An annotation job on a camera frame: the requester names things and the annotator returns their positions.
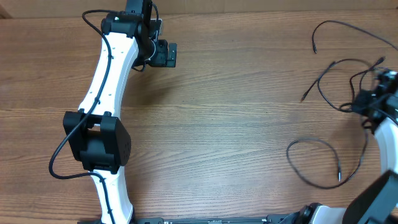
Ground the thin black usb cable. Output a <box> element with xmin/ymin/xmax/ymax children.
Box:
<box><xmin>285</xmin><ymin>124</ymin><xmax>371</xmax><ymax>190</ymax></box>

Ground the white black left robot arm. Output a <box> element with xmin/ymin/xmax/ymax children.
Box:
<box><xmin>49</xmin><ymin>0</ymin><xmax>177</xmax><ymax>223</ymax></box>

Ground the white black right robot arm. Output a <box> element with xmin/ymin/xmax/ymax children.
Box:
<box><xmin>281</xmin><ymin>69</ymin><xmax>397</xmax><ymax>223</ymax></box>

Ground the black cable with loop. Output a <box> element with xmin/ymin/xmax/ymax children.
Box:
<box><xmin>359</xmin><ymin>55</ymin><xmax>388</xmax><ymax>93</ymax></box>

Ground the black aluminium frame rail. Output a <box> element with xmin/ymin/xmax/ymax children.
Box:
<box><xmin>77</xmin><ymin>213</ymin><xmax>312</xmax><ymax>224</ymax></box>

